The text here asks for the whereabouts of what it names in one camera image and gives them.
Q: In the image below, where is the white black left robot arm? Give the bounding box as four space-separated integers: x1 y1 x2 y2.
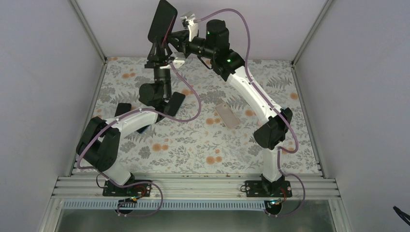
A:
76 40 172 196

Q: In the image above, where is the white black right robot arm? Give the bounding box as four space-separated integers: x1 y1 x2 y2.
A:
165 19 293 197

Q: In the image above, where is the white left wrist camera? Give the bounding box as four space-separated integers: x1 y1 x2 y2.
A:
160 52 186 70

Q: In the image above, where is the black phone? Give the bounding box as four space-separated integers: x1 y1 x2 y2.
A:
147 0 178 43

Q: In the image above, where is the cream phone case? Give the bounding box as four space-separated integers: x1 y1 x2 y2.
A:
214 102 240 129

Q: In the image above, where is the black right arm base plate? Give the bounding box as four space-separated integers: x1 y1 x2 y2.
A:
241 180 293 198

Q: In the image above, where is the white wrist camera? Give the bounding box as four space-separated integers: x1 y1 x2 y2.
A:
180 11 199 42
160 52 186 70

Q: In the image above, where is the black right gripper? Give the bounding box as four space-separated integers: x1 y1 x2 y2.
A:
164 31 215 60

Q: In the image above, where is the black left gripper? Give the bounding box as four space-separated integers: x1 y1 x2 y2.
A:
144 38 173 99

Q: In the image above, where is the aluminium mounting rail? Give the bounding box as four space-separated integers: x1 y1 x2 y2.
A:
52 173 341 200

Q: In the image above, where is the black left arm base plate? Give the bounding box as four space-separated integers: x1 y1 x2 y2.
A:
102 180 152 198

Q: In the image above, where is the black object at corner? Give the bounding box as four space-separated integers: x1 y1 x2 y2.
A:
393 206 410 225

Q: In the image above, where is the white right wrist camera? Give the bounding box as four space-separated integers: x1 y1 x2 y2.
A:
180 11 199 42

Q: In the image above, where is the floral patterned table mat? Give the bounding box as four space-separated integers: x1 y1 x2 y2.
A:
76 57 321 175

